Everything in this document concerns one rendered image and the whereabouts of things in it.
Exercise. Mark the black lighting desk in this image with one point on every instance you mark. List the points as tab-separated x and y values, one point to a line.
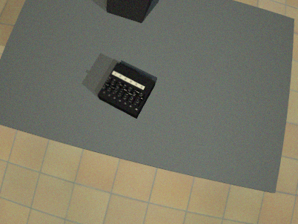
137	89

